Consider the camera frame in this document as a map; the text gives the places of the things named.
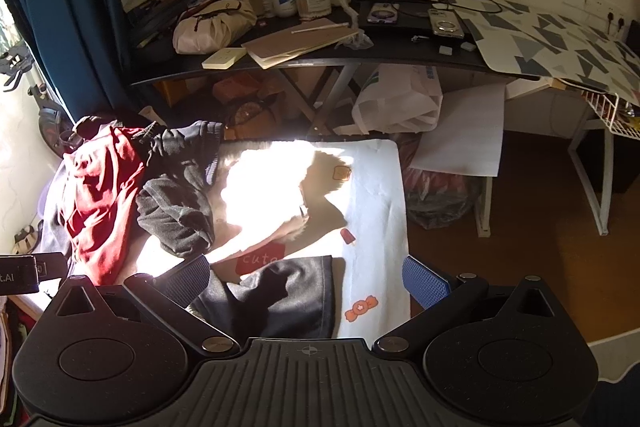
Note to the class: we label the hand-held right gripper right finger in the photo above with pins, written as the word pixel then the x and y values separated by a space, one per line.
pixel 425 281

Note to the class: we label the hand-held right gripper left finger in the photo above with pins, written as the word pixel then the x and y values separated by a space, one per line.
pixel 192 278

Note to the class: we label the red sweater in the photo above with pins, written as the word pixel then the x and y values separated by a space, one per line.
pixel 100 207

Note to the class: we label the black trash bag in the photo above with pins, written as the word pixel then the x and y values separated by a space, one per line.
pixel 440 202

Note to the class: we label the white printed blanket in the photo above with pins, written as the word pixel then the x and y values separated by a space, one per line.
pixel 375 217

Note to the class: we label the dark grey hoodie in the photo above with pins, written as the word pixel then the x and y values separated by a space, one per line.
pixel 175 197

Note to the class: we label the black cloth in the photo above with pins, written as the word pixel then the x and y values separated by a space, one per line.
pixel 280 297

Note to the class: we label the white paper sheet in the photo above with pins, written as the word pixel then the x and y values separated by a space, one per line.
pixel 465 137

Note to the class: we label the white plastic bag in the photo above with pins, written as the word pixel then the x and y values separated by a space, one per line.
pixel 395 107

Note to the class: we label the white desk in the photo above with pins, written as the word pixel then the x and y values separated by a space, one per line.
pixel 540 107

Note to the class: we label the pale yellow box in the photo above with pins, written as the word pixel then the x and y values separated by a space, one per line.
pixel 225 58

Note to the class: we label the small grey block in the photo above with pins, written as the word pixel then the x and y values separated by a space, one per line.
pixel 468 46
pixel 442 50

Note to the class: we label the black desk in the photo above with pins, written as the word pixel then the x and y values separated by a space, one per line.
pixel 400 49

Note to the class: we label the brown notebook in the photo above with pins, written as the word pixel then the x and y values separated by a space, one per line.
pixel 295 47

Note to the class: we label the clear-cased smartphone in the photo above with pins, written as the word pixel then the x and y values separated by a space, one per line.
pixel 445 27

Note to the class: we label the geometric patterned mat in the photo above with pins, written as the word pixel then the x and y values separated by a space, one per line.
pixel 540 37

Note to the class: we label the blue curtain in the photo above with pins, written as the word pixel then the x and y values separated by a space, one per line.
pixel 65 7

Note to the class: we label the purple-cased smartphone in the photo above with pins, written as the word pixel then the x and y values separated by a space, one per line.
pixel 382 13

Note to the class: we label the white pen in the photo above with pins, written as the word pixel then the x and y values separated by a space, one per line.
pixel 320 28

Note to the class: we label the white jar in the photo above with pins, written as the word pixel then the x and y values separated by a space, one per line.
pixel 312 5

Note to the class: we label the black plug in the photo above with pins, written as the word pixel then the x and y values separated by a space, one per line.
pixel 611 16
pixel 620 25

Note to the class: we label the white wall socket strip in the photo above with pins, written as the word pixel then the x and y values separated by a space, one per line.
pixel 595 4

